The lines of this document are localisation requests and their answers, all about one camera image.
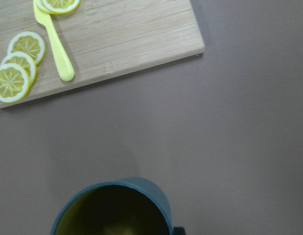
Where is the blue cup yellow inside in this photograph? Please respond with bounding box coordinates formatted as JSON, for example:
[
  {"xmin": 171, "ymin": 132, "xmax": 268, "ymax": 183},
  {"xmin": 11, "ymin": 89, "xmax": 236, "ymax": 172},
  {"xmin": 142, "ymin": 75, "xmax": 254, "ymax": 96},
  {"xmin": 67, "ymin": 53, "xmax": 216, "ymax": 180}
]
[{"xmin": 50, "ymin": 177, "xmax": 186, "ymax": 235}]

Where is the bamboo cutting board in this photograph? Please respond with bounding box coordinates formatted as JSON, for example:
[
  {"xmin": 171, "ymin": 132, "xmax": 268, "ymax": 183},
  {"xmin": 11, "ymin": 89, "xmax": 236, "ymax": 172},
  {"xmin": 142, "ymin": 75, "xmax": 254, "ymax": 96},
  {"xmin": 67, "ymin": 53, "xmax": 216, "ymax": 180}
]
[{"xmin": 0, "ymin": 0, "xmax": 206, "ymax": 110}]

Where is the middle overlapping lemon slice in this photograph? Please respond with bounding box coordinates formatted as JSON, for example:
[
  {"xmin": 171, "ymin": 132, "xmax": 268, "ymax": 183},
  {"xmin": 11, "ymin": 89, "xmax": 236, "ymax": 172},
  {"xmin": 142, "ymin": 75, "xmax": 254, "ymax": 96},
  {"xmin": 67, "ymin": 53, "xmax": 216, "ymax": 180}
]
[{"xmin": 1, "ymin": 51, "xmax": 37, "ymax": 86}]

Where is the lemon slice nearest knife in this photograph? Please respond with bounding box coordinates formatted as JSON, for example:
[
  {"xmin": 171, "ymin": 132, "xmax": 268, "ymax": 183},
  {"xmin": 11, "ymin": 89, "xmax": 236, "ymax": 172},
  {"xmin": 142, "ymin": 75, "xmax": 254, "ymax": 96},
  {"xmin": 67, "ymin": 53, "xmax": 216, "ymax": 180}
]
[{"xmin": 7, "ymin": 31, "xmax": 46, "ymax": 65}]

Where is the yellow plastic knife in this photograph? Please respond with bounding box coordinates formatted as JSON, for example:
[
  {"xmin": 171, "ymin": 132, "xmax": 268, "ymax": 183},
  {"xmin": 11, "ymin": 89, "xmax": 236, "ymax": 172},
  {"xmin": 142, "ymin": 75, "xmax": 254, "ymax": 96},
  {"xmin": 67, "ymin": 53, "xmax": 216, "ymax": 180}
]
[{"xmin": 33, "ymin": 0, "xmax": 75, "ymax": 81}]

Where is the lemon slice under knife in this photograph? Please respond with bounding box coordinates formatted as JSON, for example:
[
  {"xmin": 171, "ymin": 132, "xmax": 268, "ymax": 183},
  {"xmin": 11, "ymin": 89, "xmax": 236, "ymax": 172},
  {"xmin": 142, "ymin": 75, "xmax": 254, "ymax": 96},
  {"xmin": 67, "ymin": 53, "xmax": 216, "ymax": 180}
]
[{"xmin": 42, "ymin": 0, "xmax": 80, "ymax": 14}]

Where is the lemon slice beside knife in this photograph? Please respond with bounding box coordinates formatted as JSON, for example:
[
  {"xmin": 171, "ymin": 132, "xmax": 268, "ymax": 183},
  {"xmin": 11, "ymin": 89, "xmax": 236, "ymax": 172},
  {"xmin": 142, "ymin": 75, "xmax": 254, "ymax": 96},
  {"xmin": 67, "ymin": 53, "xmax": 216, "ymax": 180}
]
[{"xmin": 35, "ymin": 0, "xmax": 52, "ymax": 14}]

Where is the lemon slice near handle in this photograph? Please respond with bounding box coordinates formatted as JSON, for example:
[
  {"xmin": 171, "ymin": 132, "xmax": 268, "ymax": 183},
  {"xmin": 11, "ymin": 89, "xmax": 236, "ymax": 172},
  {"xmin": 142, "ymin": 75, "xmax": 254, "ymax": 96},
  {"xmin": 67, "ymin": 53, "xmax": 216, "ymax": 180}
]
[{"xmin": 0, "ymin": 63, "xmax": 30, "ymax": 103}]

